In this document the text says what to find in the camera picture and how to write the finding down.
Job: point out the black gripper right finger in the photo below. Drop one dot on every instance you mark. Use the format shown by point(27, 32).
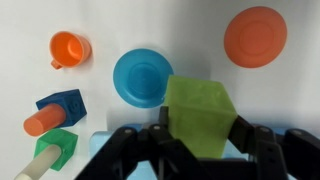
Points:
point(283, 156)

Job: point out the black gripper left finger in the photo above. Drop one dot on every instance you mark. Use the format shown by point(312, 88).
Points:
point(146, 153)

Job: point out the light green toy block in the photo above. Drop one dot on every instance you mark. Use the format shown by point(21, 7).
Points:
point(200, 116)

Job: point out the light blue toy sink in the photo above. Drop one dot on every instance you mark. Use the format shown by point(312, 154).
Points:
point(98, 140)

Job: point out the blue toy plate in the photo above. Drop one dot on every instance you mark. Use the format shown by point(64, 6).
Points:
point(143, 78)

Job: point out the green cube block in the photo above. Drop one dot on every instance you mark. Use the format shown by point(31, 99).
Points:
point(63, 143)

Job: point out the dark blue cube block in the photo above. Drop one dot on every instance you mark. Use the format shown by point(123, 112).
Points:
point(71, 105)

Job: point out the orange toy plate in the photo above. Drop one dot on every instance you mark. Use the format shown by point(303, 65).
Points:
point(255, 36)

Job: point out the orange toy cup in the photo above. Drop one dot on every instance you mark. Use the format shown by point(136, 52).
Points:
point(68, 50)

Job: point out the cream cylinder peg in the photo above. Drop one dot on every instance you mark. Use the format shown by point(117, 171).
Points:
point(40, 163)

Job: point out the orange cylinder peg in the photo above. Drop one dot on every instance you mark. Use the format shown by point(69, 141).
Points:
point(43, 120)

